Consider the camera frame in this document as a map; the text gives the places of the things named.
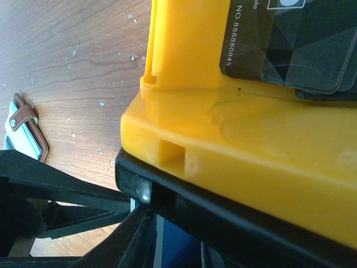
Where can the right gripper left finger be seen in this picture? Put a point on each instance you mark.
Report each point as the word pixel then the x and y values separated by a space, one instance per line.
pixel 38 201

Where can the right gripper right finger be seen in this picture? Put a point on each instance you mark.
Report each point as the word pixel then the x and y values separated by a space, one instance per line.
pixel 260 255

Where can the brown leather card holder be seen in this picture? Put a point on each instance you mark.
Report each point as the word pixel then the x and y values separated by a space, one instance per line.
pixel 22 131

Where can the blue credit card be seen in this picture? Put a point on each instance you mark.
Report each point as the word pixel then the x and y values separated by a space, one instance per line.
pixel 175 247

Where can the black yellow card tray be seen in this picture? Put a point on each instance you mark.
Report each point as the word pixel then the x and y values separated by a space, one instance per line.
pixel 236 162

